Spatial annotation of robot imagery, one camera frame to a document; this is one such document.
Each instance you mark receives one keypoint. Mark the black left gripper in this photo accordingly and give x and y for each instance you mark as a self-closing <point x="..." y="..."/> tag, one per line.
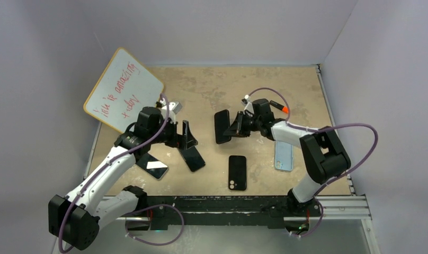
<point x="188" y="139"/>

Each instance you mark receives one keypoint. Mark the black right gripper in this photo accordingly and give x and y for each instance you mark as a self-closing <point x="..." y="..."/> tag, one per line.
<point x="237" y="129"/>

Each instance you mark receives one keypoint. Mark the black phone case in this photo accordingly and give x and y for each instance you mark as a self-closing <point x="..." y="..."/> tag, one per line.
<point x="222" y="123"/>
<point x="237" y="173"/>

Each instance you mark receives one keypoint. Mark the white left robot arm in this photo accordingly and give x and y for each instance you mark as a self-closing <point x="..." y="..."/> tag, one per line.
<point x="77" y="218"/>

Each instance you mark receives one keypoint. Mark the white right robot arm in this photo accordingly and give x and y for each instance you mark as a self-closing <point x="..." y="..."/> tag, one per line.
<point x="323" y="153"/>

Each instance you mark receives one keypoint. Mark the black phone centre left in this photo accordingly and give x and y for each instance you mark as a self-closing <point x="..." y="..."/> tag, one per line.
<point x="196" y="161"/>

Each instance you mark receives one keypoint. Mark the phone with bright reflection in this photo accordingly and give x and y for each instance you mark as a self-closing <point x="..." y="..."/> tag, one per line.
<point x="152" y="166"/>

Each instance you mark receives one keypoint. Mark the light blue phone case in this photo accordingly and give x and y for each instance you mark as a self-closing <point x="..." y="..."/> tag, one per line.
<point x="283" y="156"/>

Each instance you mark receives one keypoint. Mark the black marker orange cap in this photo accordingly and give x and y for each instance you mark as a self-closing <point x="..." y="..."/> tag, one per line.
<point x="280" y="107"/>

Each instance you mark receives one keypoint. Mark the white whiteboard with red writing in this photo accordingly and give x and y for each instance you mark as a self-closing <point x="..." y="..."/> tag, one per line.
<point x="123" y="89"/>

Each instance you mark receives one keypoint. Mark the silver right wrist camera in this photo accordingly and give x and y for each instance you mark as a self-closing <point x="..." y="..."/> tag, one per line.
<point x="248" y="106"/>

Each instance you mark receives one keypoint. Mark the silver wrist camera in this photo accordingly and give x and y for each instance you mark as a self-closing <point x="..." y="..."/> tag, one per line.
<point x="174" y="107"/>
<point x="248" y="106"/>

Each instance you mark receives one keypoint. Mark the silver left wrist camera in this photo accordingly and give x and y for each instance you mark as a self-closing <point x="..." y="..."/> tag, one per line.
<point x="174" y="107"/>

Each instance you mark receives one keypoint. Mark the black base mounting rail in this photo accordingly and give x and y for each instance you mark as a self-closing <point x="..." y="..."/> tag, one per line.
<point x="273" y="212"/>

